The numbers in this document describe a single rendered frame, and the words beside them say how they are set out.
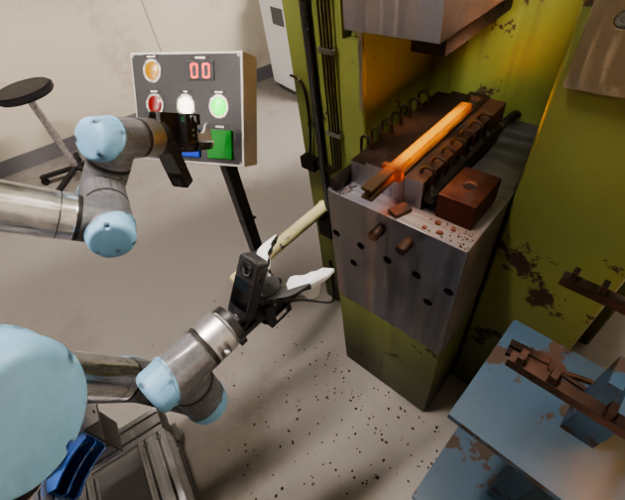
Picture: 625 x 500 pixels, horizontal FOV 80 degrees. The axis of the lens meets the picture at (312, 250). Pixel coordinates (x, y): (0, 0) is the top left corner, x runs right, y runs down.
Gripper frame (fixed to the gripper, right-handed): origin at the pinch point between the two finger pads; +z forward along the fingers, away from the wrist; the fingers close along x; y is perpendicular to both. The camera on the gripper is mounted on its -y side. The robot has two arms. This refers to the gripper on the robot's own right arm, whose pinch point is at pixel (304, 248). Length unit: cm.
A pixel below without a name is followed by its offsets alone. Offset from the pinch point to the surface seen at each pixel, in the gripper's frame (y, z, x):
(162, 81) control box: -14, 14, -63
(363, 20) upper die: -29.1, 29.9, -7.6
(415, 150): -0.9, 37.7, 0.6
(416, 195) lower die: 4.8, 29.9, 6.2
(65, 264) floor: 100, -35, -186
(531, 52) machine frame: -10, 78, 8
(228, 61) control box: -18, 25, -45
